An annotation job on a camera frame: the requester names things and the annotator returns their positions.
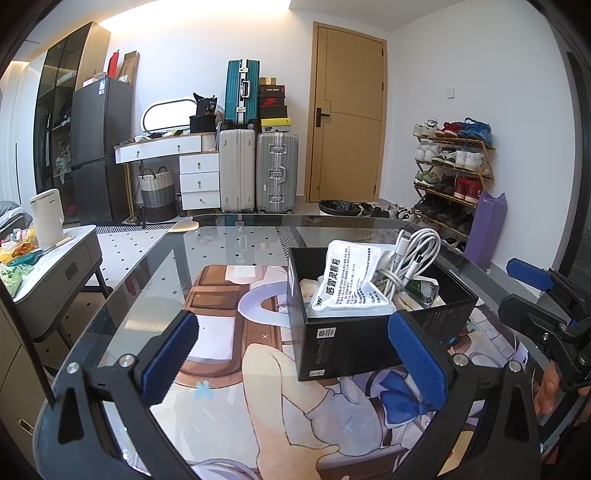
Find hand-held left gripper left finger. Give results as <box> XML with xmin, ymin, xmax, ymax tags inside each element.
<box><xmin>56</xmin><ymin>310</ymin><xmax>201</xmax><ymax>480</ymax></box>

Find white suitcase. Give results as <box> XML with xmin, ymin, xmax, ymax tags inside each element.
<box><xmin>218</xmin><ymin>127</ymin><xmax>257</xmax><ymax>213</ymax></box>

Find group of shoes on floor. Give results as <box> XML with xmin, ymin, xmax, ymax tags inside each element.
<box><xmin>355</xmin><ymin>200</ymin><xmax>416</xmax><ymax>220</ymax></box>

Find black paper bag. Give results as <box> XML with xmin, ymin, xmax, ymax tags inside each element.
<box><xmin>194</xmin><ymin>92</ymin><xmax>218</xmax><ymax>117</ymax></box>

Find silver suitcase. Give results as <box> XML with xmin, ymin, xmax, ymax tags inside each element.
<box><xmin>255</xmin><ymin>131</ymin><xmax>300</xmax><ymax>214</ymax></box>

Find white trash bin black liner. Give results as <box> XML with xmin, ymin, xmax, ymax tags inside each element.
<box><xmin>318</xmin><ymin>199</ymin><xmax>365</xmax><ymax>217</ymax></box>

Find pile of colourful snack packets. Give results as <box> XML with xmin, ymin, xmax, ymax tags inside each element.
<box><xmin>0</xmin><ymin>226</ymin><xmax>44</xmax><ymax>296</ymax></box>

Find bed with grey bedding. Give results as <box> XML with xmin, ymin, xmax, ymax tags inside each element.
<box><xmin>0</xmin><ymin>200</ymin><xmax>26</xmax><ymax>236</ymax></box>

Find green and white packet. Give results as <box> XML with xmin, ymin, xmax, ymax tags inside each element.
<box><xmin>406</xmin><ymin>277</ymin><xmax>439</xmax><ymax>308</ymax></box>

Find tall dark glass cabinet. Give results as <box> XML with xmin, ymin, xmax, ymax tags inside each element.
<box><xmin>34</xmin><ymin>21</ymin><xmax>112</xmax><ymax>217</ymax></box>

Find wooden door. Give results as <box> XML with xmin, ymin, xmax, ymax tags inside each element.
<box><xmin>305</xmin><ymin>21</ymin><xmax>387</xmax><ymax>204</ymax></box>

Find white charging cable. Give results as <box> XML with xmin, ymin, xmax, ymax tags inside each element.
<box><xmin>372</xmin><ymin>228</ymin><xmax>443</xmax><ymax>301</ymax></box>

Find white medicine packet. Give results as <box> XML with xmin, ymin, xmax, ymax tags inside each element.
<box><xmin>308</xmin><ymin>241</ymin><xmax>397</xmax><ymax>318</ymax></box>

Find oval mirror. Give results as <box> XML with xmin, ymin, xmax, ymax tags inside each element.
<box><xmin>141</xmin><ymin>96</ymin><xmax>197</xmax><ymax>134</ymax></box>

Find grey side table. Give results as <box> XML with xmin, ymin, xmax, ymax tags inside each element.
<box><xmin>11</xmin><ymin>226</ymin><xmax>112</xmax><ymax>342</ymax></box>

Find woven laundry basket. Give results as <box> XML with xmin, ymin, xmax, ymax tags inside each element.
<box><xmin>137</xmin><ymin>167</ymin><xmax>178</xmax><ymax>222</ymax></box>

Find beige low cabinet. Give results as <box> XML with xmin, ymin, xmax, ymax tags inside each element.
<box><xmin>0</xmin><ymin>300</ymin><xmax>51</xmax><ymax>430</ymax></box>

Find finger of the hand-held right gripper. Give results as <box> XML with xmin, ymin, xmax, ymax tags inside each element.
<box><xmin>499</xmin><ymin>294</ymin><xmax>585</xmax><ymax>370</ymax></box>
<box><xmin>506</xmin><ymin>258</ymin><xmax>591</xmax><ymax>324</ymax></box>

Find person's right hand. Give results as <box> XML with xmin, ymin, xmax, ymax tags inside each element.
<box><xmin>536</xmin><ymin>362</ymin><xmax>566</xmax><ymax>414</ymax></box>

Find rows of shoes on rack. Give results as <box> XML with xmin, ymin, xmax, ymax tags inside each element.
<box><xmin>412</xmin><ymin>117</ymin><xmax>495</xmax><ymax>250</ymax></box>

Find white electric kettle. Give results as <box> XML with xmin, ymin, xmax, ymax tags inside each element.
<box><xmin>30</xmin><ymin>189</ymin><xmax>75</xmax><ymax>250</ymax></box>

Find teal suitcase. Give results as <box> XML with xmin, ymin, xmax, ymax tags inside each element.
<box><xmin>225</xmin><ymin>59</ymin><xmax>262</xmax><ymax>130</ymax></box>

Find patterned floor rug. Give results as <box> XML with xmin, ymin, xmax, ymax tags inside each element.
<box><xmin>95</xmin><ymin>217</ymin><xmax>296</xmax><ymax>287</ymax></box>

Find purple yoga mat bag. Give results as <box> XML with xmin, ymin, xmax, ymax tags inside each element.
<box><xmin>463</xmin><ymin>191</ymin><xmax>508</xmax><ymax>271</ymax></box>

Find flat cardboard carton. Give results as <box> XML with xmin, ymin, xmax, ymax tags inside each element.
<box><xmin>121</xmin><ymin>51</ymin><xmax>140</xmax><ymax>85</ymax></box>

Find black cardboard box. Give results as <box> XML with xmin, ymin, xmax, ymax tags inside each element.
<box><xmin>286</xmin><ymin>247</ymin><xmax>479</xmax><ymax>382</ymax></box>

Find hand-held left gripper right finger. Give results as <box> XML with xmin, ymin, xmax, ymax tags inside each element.
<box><xmin>387</xmin><ymin>310</ymin><xmax>542</xmax><ymax>480</ymax></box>

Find white vanity desk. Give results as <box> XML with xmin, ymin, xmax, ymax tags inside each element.
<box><xmin>114</xmin><ymin>131</ymin><xmax>221</xmax><ymax>217</ymax></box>

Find dark grey fridge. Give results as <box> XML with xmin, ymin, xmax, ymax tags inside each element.
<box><xmin>71</xmin><ymin>76</ymin><xmax>134</xmax><ymax>227</ymax></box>

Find wooden shoe rack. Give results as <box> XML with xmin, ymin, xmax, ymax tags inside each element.
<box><xmin>412</xmin><ymin>117</ymin><xmax>497</xmax><ymax>252</ymax></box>

